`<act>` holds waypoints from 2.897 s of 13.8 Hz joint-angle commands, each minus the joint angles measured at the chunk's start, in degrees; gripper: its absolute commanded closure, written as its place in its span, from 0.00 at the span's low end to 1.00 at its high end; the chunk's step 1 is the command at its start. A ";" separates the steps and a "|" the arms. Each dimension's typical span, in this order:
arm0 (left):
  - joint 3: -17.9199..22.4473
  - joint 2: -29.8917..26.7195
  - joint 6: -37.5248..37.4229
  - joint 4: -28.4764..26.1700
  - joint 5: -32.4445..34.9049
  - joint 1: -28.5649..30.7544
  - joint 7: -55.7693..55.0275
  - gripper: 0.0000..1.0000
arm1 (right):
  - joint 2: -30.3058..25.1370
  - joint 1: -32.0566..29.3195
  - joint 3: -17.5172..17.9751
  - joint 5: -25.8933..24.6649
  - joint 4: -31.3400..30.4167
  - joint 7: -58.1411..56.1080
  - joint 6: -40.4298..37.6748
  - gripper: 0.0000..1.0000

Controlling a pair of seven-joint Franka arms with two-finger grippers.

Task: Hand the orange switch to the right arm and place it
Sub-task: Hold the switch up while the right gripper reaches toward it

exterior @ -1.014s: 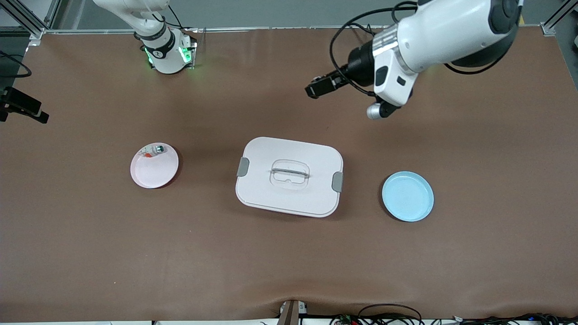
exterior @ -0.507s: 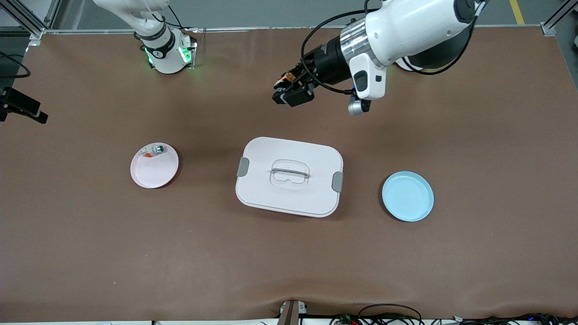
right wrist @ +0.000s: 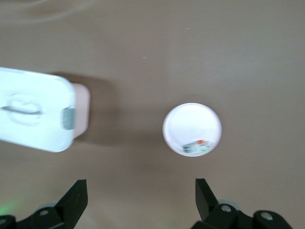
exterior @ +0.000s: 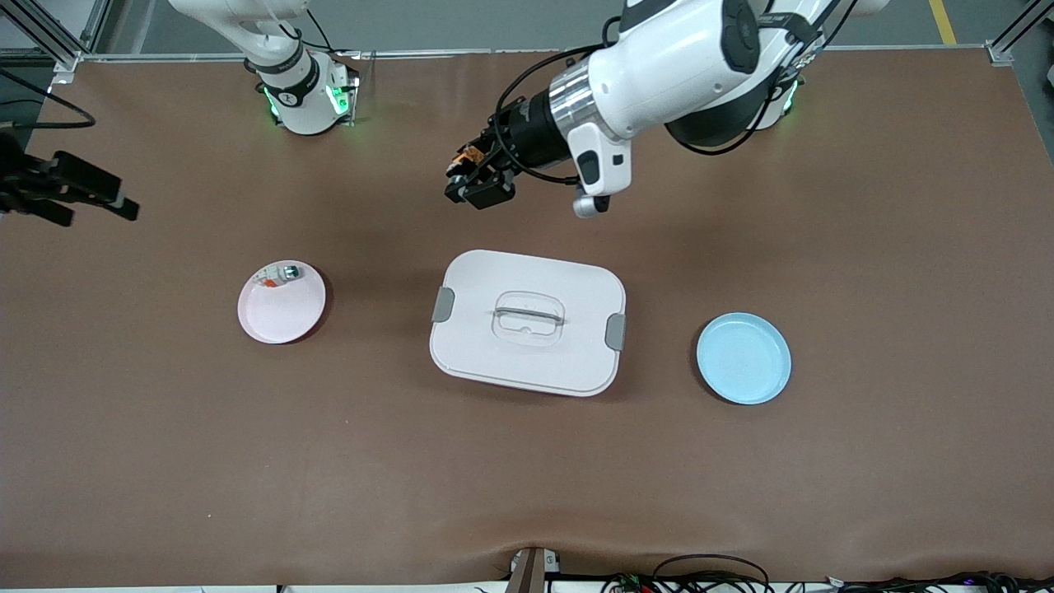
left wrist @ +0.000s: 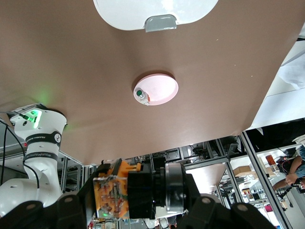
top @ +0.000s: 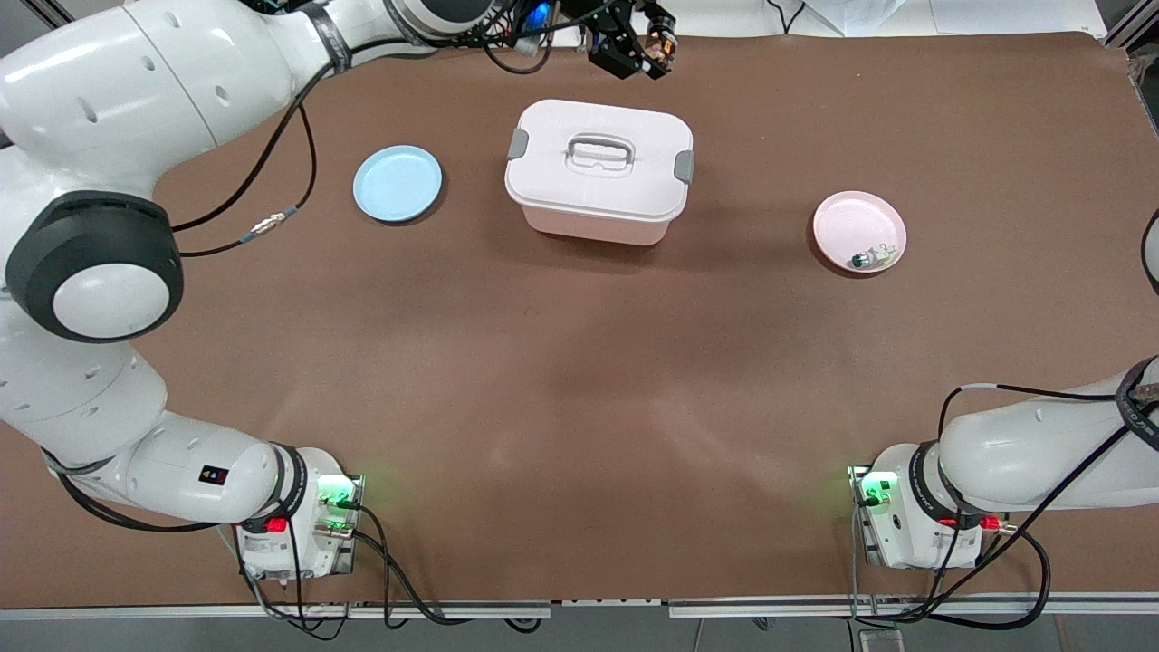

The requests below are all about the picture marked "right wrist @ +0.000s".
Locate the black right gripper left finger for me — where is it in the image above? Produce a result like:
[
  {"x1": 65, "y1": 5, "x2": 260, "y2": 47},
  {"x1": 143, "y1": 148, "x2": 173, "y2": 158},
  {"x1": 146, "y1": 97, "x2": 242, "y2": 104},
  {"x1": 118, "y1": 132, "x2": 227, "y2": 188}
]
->
[{"x1": 14, "y1": 179, "x2": 89, "y2": 229}]

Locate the pink round plate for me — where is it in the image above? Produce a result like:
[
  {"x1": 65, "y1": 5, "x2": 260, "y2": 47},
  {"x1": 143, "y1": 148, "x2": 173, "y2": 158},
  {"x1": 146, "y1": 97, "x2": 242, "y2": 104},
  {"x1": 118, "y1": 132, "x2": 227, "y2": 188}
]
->
[{"x1": 162, "y1": 102, "x2": 223, "y2": 157}]

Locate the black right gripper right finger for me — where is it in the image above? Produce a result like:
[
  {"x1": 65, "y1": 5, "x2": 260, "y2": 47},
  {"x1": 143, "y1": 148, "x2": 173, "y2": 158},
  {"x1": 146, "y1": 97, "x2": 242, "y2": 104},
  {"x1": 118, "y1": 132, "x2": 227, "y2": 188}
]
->
[{"x1": 193, "y1": 178, "x2": 257, "y2": 229}]

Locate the white lidded storage box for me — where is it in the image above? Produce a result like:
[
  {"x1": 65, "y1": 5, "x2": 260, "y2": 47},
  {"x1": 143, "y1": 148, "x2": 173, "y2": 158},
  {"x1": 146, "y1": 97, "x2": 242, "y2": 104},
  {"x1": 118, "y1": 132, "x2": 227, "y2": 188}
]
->
[{"x1": 0, "y1": 66, "x2": 91, "y2": 153}]

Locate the brown table mat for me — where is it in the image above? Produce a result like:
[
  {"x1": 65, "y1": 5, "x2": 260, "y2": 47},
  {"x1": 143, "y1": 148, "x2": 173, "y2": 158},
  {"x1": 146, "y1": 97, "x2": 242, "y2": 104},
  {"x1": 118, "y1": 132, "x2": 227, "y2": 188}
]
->
[{"x1": 0, "y1": 0, "x2": 305, "y2": 229}]

